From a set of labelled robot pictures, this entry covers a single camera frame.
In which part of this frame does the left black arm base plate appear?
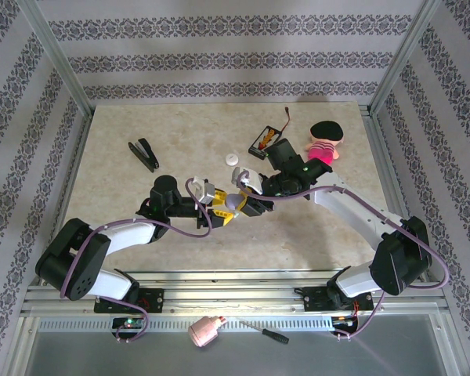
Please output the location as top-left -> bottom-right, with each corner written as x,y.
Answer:
93,287 -> 165,314

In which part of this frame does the slotted grey cable duct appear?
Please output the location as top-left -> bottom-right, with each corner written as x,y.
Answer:
37,316 -> 334,333

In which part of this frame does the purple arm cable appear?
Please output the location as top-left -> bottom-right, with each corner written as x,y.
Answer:
237,168 -> 451,341
60,178 -> 215,344

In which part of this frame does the aluminium frame post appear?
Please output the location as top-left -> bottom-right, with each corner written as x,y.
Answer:
21,0 -> 94,118
369,0 -> 451,117

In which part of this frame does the left controller board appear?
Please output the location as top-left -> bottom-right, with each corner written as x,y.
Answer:
112,316 -> 146,330

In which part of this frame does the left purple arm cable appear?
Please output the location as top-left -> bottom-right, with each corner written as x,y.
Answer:
60,178 -> 215,344

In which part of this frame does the black stapler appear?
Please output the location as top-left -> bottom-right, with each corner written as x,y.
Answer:
127,137 -> 161,173

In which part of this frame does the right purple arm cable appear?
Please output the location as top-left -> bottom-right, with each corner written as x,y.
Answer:
237,168 -> 451,341

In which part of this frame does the purple earbud charging case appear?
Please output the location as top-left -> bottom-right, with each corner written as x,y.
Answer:
225,193 -> 246,211

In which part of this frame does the pink plush doll black hair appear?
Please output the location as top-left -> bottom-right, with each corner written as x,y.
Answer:
305,120 -> 346,165

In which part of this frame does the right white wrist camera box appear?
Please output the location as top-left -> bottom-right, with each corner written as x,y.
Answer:
230,167 -> 264,196

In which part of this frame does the black battery holder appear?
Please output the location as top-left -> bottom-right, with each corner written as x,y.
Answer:
248,125 -> 286,160

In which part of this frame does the right controller board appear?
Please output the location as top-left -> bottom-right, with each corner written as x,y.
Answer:
331,315 -> 360,328

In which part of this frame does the aluminium side rail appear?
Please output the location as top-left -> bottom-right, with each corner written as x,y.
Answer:
360,103 -> 432,283
41,113 -> 94,287

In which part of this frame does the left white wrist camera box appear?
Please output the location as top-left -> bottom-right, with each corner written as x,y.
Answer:
190,175 -> 216,207

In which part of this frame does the black handled screwdriver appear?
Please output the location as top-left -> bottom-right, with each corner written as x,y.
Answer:
238,319 -> 290,345

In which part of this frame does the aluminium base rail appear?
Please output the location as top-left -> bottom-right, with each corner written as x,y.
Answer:
21,269 -> 450,318

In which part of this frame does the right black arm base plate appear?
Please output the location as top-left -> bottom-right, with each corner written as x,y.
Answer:
303,285 -> 374,313

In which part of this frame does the grey metal panel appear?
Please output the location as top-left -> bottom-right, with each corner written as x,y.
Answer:
17,316 -> 454,376

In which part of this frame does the controller board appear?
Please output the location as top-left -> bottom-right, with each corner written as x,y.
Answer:
112,316 -> 146,330
331,315 -> 360,328

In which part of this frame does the pink bottle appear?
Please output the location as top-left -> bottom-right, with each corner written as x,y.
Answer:
187,315 -> 227,349

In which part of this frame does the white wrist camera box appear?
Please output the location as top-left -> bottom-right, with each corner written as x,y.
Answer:
230,167 -> 264,196
190,175 -> 216,207

